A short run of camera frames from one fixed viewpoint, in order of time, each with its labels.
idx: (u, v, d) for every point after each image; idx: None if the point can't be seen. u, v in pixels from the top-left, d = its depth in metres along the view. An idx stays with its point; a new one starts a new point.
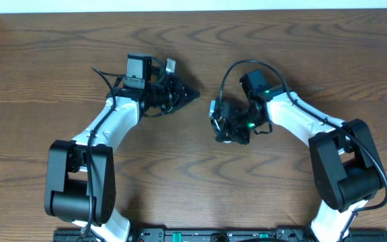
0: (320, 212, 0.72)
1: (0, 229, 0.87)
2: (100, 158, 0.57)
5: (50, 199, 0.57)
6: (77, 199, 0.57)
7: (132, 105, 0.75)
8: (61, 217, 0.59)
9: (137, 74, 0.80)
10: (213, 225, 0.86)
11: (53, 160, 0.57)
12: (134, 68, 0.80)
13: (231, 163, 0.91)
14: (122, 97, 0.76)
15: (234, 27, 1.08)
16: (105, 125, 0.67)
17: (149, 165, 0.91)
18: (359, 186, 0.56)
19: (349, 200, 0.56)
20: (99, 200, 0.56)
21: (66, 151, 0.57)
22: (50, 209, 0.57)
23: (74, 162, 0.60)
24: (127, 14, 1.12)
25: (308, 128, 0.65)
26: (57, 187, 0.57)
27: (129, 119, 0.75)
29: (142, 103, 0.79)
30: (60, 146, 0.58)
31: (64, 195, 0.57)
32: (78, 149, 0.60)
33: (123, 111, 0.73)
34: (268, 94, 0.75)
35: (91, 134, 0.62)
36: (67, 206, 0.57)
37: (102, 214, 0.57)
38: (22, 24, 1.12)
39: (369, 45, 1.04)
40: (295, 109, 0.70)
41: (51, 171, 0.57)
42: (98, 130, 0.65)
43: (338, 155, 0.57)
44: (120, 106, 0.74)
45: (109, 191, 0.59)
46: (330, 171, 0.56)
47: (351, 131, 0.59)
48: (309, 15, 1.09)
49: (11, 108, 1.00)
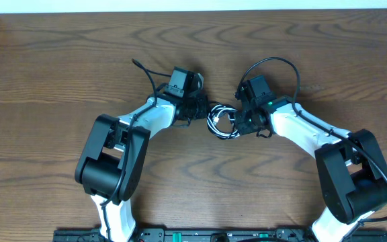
0: (324, 214, 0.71)
1: (0, 229, 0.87)
2: (137, 137, 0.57)
5: (82, 167, 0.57)
6: (105, 173, 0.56)
7: (170, 108, 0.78)
8: (86, 186, 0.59)
9: (178, 85, 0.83)
10: (213, 225, 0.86)
11: (95, 130, 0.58)
12: (177, 79, 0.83)
13: (231, 163, 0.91)
14: (162, 100, 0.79)
15: (234, 28, 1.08)
16: (144, 115, 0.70)
17: (150, 165, 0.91)
18: (369, 198, 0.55)
19: (358, 214, 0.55)
20: (127, 177, 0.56)
21: (109, 126, 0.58)
22: (79, 176, 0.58)
23: (111, 138, 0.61)
24: (127, 14, 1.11)
25: (314, 140, 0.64)
26: (92, 154, 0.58)
27: (163, 119, 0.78)
29: (177, 111, 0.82)
30: (104, 119, 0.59)
31: (94, 165, 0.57)
32: (119, 127, 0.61)
33: (162, 110, 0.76)
34: (271, 105, 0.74)
35: (134, 117, 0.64)
36: (94, 177, 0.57)
37: (125, 193, 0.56)
38: (23, 25, 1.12)
39: (370, 45, 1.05)
40: (299, 120, 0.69)
41: (91, 140, 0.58)
42: (140, 116, 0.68)
43: (346, 168, 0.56)
44: (160, 105, 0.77)
45: (137, 170, 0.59)
46: (338, 182, 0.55)
47: (358, 142, 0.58)
48: (310, 15, 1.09)
49: (11, 108, 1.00)
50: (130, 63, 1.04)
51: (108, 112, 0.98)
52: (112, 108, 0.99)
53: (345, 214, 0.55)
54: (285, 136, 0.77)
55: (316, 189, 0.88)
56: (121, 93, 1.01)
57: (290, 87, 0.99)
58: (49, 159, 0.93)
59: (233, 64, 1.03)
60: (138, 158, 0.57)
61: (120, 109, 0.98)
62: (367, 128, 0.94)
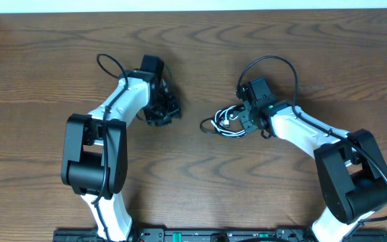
0: (324, 214, 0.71)
1: (0, 229, 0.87)
2: (113, 132, 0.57)
5: (66, 169, 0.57)
6: (91, 170, 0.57)
7: (144, 86, 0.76)
8: (75, 187, 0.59)
9: (150, 68, 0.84)
10: (213, 225, 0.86)
11: (70, 132, 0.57)
12: (148, 62, 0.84)
13: (231, 163, 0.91)
14: (134, 78, 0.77)
15: (234, 28, 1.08)
16: (119, 103, 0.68)
17: (150, 165, 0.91)
18: (369, 197, 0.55)
19: (358, 213, 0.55)
20: (113, 171, 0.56)
21: (82, 124, 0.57)
22: (66, 178, 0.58)
23: (89, 135, 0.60)
24: (127, 13, 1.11)
25: (313, 141, 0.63)
26: (73, 156, 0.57)
27: (140, 99, 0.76)
29: (152, 86, 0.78)
30: (76, 119, 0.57)
31: (78, 165, 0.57)
32: (94, 124, 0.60)
33: (136, 91, 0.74)
34: (271, 109, 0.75)
35: (106, 111, 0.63)
36: (80, 175, 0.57)
37: (115, 185, 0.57)
38: (23, 25, 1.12)
39: (370, 45, 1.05)
40: (298, 122, 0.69)
41: (68, 143, 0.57)
42: (112, 105, 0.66)
43: (345, 167, 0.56)
44: (132, 87, 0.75)
45: (122, 161, 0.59)
46: (335, 182, 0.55)
47: (357, 142, 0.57)
48: (310, 15, 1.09)
49: (11, 108, 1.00)
50: (130, 63, 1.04)
51: None
52: None
53: (345, 214, 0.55)
54: (285, 139, 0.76)
55: (316, 189, 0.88)
56: None
57: (290, 87, 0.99)
58: (49, 159, 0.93)
59: (233, 63, 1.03)
60: (120, 150, 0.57)
61: None
62: (367, 128, 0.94)
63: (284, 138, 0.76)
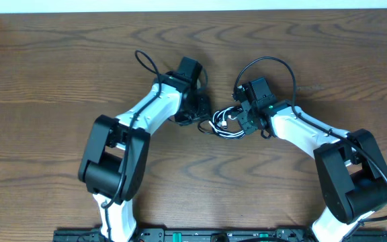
0: (324, 214, 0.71)
1: (0, 229, 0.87)
2: (136, 141, 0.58)
5: (84, 168, 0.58)
6: (107, 173, 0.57)
7: (175, 96, 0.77)
8: (89, 186, 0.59)
9: (186, 73, 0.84)
10: (213, 225, 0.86)
11: (95, 132, 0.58)
12: (185, 68, 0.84)
13: (232, 163, 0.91)
14: (167, 86, 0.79)
15: (234, 28, 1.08)
16: (148, 111, 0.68)
17: (150, 165, 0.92)
18: (369, 198, 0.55)
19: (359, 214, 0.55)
20: (128, 179, 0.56)
21: (109, 128, 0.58)
22: (82, 176, 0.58)
23: (113, 138, 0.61)
24: (127, 13, 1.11)
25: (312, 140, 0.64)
26: (93, 157, 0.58)
27: (168, 109, 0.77)
29: (185, 95, 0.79)
30: (103, 122, 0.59)
31: (96, 166, 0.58)
32: (120, 128, 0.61)
33: (167, 100, 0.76)
34: (272, 109, 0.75)
35: (134, 117, 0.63)
36: (97, 177, 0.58)
37: (128, 193, 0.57)
38: (23, 24, 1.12)
39: (370, 45, 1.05)
40: (297, 122, 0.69)
41: (91, 143, 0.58)
42: (142, 113, 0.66)
43: (345, 167, 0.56)
44: (164, 95, 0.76)
45: (139, 171, 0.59)
46: (338, 184, 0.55)
47: (357, 142, 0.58)
48: (310, 15, 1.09)
49: (11, 108, 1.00)
50: (130, 63, 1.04)
51: (108, 112, 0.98)
52: (112, 107, 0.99)
53: (345, 215, 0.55)
54: (286, 139, 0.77)
55: (315, 189, 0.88)
56: (121, 93, 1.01)
57: (290, 87, 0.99)
58: (49, 159, 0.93)
59: (233, 63, 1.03)
60: (139, 160, 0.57)
61: (120, 109, 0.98)
62: (367, 128, 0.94)
63: (285, 138, 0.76)
